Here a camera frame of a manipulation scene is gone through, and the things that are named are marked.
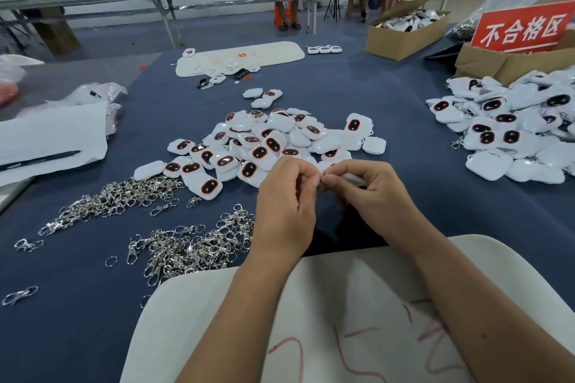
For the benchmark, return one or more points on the person's left forearm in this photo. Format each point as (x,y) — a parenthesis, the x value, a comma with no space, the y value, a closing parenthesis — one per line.
(238,329)

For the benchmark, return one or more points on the flat brown cardboard box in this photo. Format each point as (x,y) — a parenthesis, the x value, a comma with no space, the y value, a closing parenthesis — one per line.
(490,64)

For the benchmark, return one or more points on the open cardboard box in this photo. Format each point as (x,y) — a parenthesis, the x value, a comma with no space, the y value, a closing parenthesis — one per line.
(398,43)

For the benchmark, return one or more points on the long white foam board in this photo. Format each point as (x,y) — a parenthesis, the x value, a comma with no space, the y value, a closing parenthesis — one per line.
(278,53)

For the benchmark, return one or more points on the person's right forearm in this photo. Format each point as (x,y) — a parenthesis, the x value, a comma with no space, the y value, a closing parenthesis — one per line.
(494,315)

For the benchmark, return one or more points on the black pen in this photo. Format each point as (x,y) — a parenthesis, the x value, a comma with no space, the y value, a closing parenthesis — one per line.
(38,161)

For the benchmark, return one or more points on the white paper sheet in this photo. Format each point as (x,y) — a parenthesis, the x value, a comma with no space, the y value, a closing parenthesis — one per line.
(52,131)

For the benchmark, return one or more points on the white foam board red marks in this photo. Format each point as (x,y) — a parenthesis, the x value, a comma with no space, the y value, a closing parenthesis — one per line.
(350,306)

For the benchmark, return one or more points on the person's left hand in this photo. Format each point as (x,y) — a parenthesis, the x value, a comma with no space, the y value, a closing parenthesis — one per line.
(283,212)

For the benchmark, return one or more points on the white plastic tag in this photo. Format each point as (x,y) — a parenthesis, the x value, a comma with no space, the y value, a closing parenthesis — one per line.
(357,180)

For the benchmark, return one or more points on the white plastic bag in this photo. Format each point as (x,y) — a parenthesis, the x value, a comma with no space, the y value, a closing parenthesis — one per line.
(18,64)

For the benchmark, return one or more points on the black tripod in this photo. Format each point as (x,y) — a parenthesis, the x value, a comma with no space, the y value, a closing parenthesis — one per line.
(333,3)

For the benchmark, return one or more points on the red plastic stool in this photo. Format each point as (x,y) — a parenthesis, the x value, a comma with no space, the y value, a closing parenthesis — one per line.
(292,12)

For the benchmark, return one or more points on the red sign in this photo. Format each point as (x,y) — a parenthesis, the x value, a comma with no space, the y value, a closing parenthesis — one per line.
(521,28)

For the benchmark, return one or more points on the person's right hand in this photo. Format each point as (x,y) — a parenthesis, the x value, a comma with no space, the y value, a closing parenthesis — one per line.
(386,203)

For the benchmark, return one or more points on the small white plastic part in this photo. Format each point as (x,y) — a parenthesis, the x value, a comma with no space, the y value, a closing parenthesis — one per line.
(336,50)
(314,50)
(325,50)

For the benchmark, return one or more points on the orange bag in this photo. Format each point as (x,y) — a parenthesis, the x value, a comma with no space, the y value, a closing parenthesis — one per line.
(7,95)

